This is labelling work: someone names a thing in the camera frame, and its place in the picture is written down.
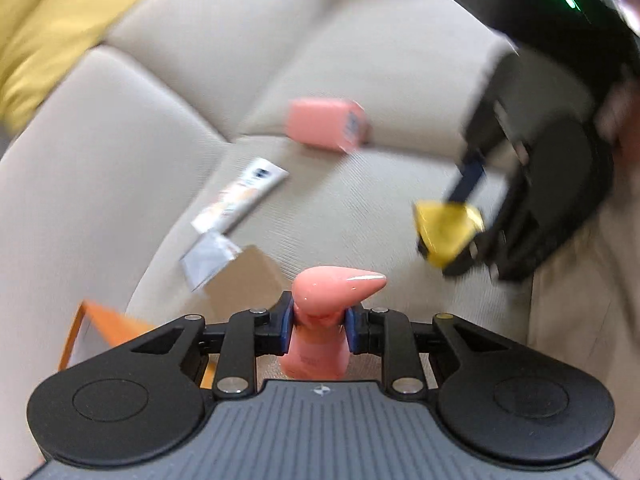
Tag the beige sofa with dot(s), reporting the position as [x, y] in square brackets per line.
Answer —
[99, 190]

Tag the white cream tube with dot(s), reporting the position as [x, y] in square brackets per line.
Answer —
[239, 197]

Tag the yellow rounded object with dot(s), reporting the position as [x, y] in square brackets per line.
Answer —
[445, 229]

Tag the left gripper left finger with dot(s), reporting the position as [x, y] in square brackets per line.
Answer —
[243, 339]

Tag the orange cardboard box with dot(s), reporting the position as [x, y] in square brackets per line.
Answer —
[95, 329]

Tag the pink pump bottle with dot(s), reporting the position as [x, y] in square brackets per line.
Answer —
[321, 295]

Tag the person right hand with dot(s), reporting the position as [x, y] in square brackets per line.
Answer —
[618, 122]

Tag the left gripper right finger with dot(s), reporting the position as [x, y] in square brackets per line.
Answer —
[389, 335]

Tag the brown cube box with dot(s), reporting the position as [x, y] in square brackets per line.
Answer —
[251, 281]

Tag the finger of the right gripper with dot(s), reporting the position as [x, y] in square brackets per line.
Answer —
[471, 171]

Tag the yellow cushion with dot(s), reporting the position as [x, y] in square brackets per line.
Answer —
[41, 41]

